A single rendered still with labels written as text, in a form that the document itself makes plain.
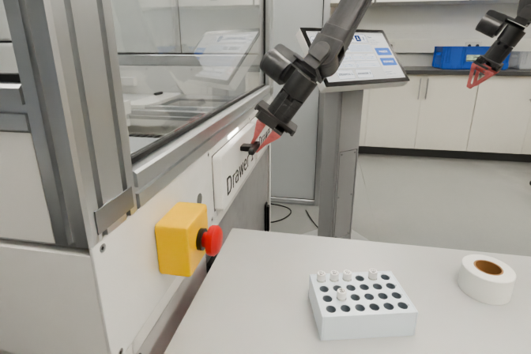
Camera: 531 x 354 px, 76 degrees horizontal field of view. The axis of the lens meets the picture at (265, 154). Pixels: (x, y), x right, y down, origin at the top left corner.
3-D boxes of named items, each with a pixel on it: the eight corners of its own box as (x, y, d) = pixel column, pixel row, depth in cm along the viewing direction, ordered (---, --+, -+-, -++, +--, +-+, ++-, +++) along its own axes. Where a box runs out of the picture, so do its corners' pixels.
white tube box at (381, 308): (388, 291, 52) (390, 270, 51) (414, 336, 44) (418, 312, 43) (308, 295, 51) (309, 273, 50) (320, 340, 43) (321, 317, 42)
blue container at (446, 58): (490, 67, 365) (494, 46, 358) (509, 69, 326) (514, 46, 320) (430, 66, 375) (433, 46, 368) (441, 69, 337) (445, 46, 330)
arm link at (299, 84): (315, 77, 68) (324, 81, 73) (291, 58, 70) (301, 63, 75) (295, 105, 70) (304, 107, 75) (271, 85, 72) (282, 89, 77)
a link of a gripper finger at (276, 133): (242, 135, 81) (265, 103, 78) (266, 153, 81) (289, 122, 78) (235, 143, 75) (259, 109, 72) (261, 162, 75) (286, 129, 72)
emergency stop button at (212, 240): (225, 246, 47) (224, 220, 46) (216, 263, 43) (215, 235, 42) (205, 243, 48) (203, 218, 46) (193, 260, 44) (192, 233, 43)
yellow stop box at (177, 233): (214, 247, 49) (212, 202, 47) (195, 280, 43) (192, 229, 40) (181, 244, 50) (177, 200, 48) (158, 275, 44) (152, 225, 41)
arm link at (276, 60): (333, 47, 66) (337, 65, 75) (292, 16, 70) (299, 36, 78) (292, 92, 67) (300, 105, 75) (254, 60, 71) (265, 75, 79)
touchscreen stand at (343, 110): (403, 266, 180) (431, 70, 149) (338, 296, 159) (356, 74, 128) (339, 225, 221) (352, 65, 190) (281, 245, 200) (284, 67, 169)
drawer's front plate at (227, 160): (255, 163, 92) (254, 122, 88) (223, 212, 65) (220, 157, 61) (249, 162, 92) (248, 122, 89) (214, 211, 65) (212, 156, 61)
